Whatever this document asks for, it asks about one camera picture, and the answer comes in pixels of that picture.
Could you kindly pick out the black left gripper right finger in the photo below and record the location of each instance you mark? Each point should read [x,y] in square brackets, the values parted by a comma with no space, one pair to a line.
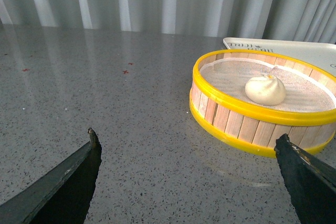
[309,181]

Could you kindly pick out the grey pleated curtain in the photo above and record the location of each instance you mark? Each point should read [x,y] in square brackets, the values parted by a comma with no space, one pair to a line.
[298,20]

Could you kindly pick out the yellow-rimmed wooden steamer basket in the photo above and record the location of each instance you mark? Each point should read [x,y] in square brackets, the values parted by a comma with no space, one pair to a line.
[253,128]

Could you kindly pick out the white rectangular tray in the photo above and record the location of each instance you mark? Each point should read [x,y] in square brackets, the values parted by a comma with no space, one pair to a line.
[321,55]

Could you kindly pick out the white steamed bun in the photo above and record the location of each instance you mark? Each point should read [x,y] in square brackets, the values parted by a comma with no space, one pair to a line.
[265,90]

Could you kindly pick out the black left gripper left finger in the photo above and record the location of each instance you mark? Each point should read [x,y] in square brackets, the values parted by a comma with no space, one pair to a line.
[63,195]

